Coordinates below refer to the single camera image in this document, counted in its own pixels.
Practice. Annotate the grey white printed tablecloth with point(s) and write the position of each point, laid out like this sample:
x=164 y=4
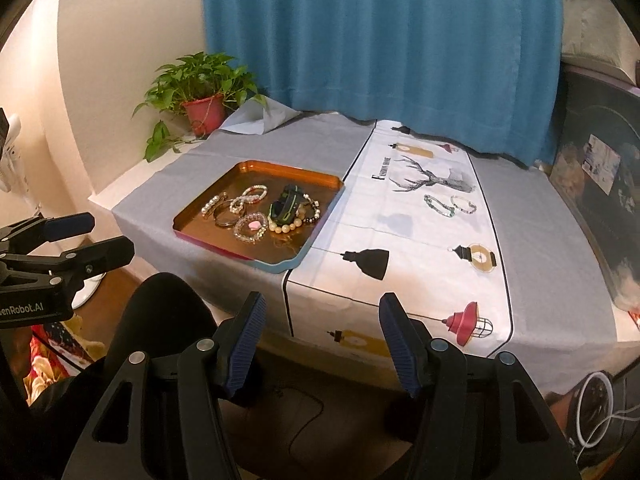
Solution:
x=425 y=280

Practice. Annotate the green potted plant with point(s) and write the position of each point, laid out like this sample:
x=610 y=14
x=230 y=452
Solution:
x=200 y=77

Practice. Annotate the orange metal tray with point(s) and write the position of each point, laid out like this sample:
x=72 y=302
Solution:
x=260 y=175

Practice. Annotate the blue curtain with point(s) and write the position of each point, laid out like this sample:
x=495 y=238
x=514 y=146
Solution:
x=375 y=50

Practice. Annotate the dark printed board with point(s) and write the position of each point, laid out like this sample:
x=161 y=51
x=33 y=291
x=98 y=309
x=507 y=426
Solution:
x=575 y=240

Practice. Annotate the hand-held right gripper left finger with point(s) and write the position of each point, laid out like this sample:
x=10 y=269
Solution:
x=242 y=345

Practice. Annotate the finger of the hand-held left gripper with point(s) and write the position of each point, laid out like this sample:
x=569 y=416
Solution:
x=70 y=226
x=112 y=254

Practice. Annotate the beige cushion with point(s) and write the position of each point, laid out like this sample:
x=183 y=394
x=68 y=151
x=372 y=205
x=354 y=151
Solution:
x=595 y=25

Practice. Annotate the white standing fan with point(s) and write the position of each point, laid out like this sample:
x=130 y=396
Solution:
x=12 y=160

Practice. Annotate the brown bangle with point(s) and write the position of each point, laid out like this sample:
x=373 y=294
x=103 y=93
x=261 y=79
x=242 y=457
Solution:
x=225 y=219

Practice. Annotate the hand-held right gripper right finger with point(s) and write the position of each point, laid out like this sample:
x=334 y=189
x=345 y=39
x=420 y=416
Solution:
x=400 y=345

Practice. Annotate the red plant pot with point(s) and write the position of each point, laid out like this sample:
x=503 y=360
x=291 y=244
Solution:
x=205 y=115

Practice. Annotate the person's black trouser leg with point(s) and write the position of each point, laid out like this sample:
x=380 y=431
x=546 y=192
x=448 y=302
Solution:
x=160 y=305

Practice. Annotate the colourful floral cloth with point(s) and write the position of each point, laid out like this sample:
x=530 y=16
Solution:
x=50 y=355

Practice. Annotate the green black watch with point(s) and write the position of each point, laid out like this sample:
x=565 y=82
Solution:
x=286 y=205

